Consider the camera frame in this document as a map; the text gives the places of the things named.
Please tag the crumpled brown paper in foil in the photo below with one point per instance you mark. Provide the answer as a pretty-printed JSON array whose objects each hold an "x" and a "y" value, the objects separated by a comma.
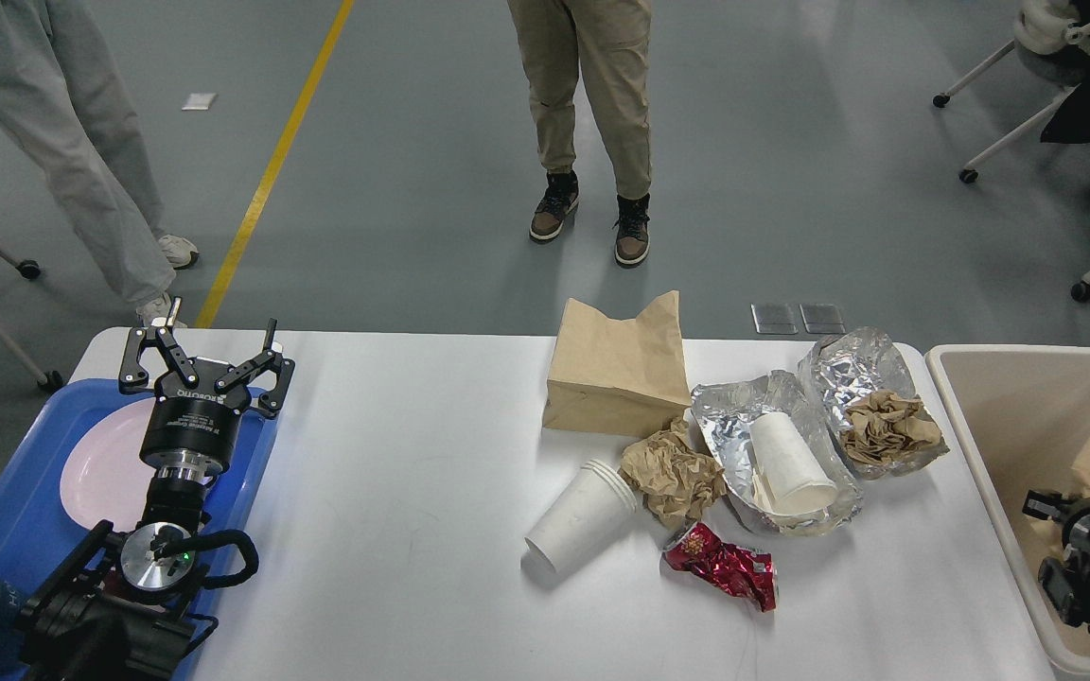
[{"x": 884, "y": 428}]

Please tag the crushed red can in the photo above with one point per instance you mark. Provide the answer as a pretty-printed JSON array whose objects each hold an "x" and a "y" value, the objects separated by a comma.
[{"x": 741, "y": 572}]

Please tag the crumpled foil ball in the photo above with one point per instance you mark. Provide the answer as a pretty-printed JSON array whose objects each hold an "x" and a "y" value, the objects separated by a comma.
[{"x": 840, "y": 370}]

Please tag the person in grey trousers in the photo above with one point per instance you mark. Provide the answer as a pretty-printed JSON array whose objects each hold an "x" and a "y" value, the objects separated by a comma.
[{"x": 64, "y": 104}]

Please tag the person in khaki trousers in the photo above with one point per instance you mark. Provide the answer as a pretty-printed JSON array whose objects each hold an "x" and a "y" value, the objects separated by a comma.
[{"x": 604, "y": 47}]

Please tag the beige plastic bin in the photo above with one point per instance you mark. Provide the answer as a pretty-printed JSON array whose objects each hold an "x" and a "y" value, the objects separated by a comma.
[{"x": 1022, "y": 414}]

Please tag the stacked white paper cups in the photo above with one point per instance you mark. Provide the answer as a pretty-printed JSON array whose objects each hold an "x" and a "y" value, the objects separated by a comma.
[{"x": 594, "y": 505}]

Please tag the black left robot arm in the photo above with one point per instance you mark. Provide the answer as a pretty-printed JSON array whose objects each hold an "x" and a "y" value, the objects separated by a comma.
[{"x": 118, "y": 606}]

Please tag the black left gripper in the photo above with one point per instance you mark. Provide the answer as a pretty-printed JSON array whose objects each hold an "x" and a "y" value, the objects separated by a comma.
[{"x": 193, "y": 426}]

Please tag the white paper cup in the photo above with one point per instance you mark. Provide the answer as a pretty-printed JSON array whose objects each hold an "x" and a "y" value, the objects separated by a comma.
[{"x": 789, "y": 479}]

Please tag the pink plate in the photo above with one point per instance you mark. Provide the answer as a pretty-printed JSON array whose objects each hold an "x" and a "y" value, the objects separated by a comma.
[{"x": 106, "y": 477}]

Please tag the blue plastic tray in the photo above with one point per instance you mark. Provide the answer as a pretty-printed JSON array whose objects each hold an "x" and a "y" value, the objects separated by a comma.
[{"x": 36, "y": 533}]

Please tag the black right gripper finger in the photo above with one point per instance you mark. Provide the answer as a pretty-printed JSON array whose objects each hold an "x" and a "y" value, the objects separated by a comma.
[{"x": 1049, "y": 505}]

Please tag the metal floor socket plate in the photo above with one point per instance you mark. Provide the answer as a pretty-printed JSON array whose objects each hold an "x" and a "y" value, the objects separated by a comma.
[{"x": 774, "y": 320}]

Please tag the aluminium foil tray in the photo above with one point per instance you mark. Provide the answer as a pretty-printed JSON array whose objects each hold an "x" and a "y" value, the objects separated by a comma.
[{"x": 725, "y": 412}]

